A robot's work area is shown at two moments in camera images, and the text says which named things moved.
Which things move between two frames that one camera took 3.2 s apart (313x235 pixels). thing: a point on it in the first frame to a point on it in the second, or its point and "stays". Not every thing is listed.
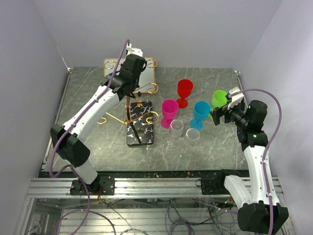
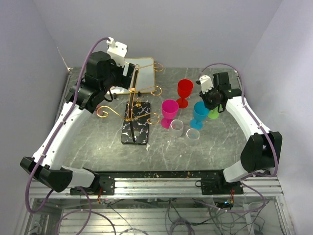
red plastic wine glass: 185,87 stays
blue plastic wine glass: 201,111 stays
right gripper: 218,112 to 211,106
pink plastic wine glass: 169,110 stays
